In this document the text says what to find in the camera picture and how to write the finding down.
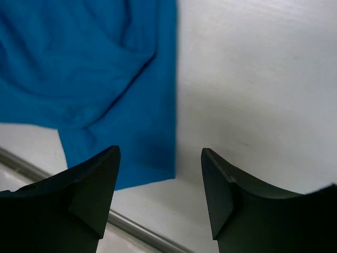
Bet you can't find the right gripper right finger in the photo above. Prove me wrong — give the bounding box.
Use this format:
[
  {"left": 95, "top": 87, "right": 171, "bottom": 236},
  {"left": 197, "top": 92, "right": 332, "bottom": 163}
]
[{"left": 201, "top": 148, "right": 336, "bottom": 252}]

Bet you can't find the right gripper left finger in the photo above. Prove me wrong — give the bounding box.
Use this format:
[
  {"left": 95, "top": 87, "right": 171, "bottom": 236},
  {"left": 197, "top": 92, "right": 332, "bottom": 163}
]
[{"left": 0, "top": 145, "right": 121, "bottom": 253}]

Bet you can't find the blue t shirt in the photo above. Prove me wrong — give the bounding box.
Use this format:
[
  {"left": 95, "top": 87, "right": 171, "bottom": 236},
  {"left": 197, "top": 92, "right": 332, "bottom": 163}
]
[{"left": 1, "top": 1, "right": 177, "bottom": 190}]

